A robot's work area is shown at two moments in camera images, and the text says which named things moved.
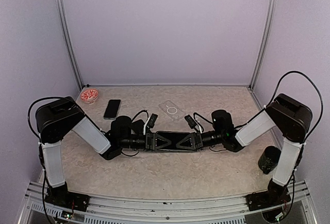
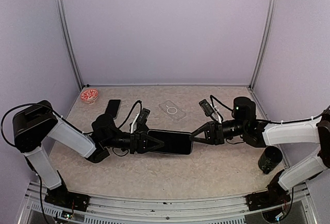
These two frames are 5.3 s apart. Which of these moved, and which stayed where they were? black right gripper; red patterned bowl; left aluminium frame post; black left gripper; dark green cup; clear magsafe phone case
Moved: black right gripper; black left gripper
Stayed: left aluminium frame post; red patterned bowl; clear magsafe phone case; dark green cup
